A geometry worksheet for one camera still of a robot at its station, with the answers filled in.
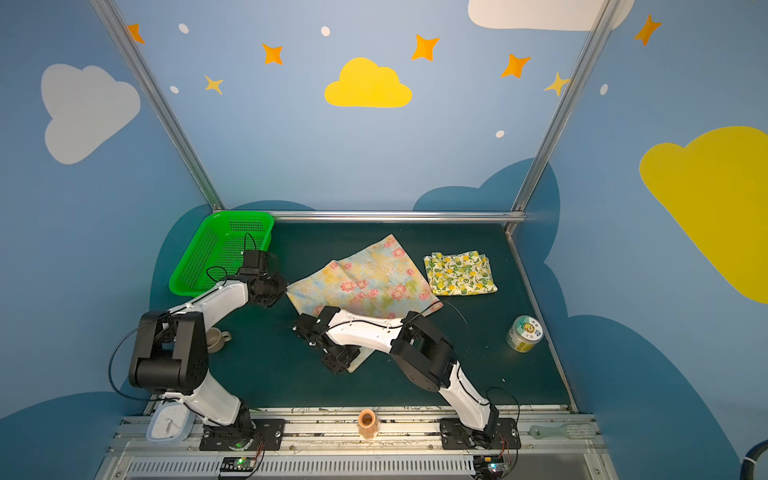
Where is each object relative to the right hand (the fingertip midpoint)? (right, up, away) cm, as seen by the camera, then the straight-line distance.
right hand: (347, 360), depth 86 cm
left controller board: (-25, -20, -15) cm, 35 cm away
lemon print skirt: (+39, +24, +19) cm, 49 cm away
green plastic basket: (-53, +32, +26) cm, 67 cm away
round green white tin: (+51, +8, -2) cm, 52 cm away
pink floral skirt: (+10, +22, +19) cm, 31 cm away
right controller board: (+36, -21, -14) cm, 44 cm away
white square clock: (-43, -11, -12) cm, 46 cm away
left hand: (-19, +21, +10) cm, 30 cm away
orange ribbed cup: (+7, -7, -20) cm, 23 cm away
